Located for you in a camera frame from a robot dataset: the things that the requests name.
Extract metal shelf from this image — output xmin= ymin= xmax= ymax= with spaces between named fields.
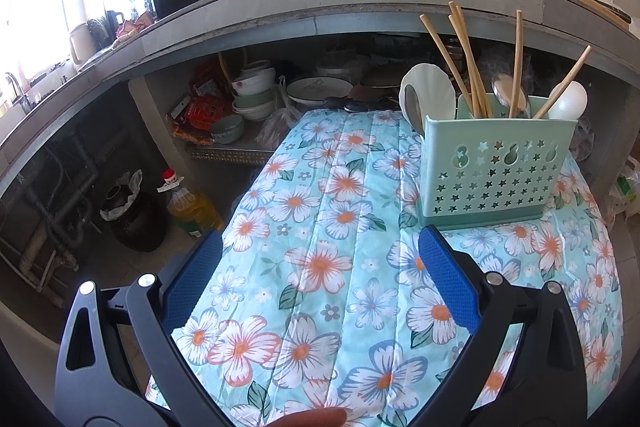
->
xmin=185 ymin=142 xmax=276 ymax=165

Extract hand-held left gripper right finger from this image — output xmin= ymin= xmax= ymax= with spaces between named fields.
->
xmin=419 ymin=224 xmax=587 ymax=427

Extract concrete kitchen counter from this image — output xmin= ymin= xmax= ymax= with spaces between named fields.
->
xmin=0 ymin=0 xmax=640 ymax=208

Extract small metal spoon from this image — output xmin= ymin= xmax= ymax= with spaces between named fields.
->
xmin=491 ymin=73 xmax=532 ymax=118

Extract white jug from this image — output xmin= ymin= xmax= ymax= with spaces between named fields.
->
xmin=69 ymin=22 xmax=97 ymax=66

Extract metal faucet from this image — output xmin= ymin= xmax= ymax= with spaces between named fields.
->
xmin=4 ymin=72 xmax=32 ymax=112

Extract white plastic spoon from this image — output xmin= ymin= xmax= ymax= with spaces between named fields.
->
xmin=546 ymin=82 xmax=589 ymax=121

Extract green perforated utensil holder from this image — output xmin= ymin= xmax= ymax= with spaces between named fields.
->
xmin=415 ymin=94 xmax=580 ymax=228

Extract bundle of wooden chopsticks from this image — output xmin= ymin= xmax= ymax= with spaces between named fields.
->
xmin=419 ymin=1 xmax=592 ymax=120

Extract pink cloth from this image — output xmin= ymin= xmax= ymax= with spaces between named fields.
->
xmin=116 ymin=13 xmax=156 ymax=40

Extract person's left hand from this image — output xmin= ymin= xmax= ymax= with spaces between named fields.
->
xmin=265 ymin=407 xmax=349 ymax=427

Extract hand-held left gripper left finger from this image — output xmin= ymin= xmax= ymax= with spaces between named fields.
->
xmin=55 ymin=229 xmax=224 ymax=427

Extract grey drain pipes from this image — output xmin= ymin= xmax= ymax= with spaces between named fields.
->
xmin=0 ymin=122 xmax=101 ymax=303

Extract floral quilted blanket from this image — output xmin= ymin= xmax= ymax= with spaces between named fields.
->
xmin=145 ymin=107 xmax=623 ymax=427

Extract large metal spoon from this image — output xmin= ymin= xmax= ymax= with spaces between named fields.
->
xmin=403 ymin=84 xmax=427 ymax=138

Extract white shell-shaped paddle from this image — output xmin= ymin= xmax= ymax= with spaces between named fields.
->
xmin=400 ymin=63 xmax=457 ymax=138

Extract plastic bag with greens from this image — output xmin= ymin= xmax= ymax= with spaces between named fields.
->
xmin=606 ymin=157 xmax=640 ymax=228

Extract red food packet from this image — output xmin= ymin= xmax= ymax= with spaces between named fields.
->
xmin=170 ymin=94 xmax=236 ymax=142

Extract pale green small bowl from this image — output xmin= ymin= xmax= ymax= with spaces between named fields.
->
xmin=210 ymin=114 xmax=246 ymax=144

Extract dark clay jar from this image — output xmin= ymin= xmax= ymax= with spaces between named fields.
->
xmin=99 ymin=171 xmax=168 ymax=254

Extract yellow cooking oil bottle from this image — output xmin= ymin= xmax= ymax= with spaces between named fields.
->
xmin=157 ymin=168 xmax=226 ymax=240

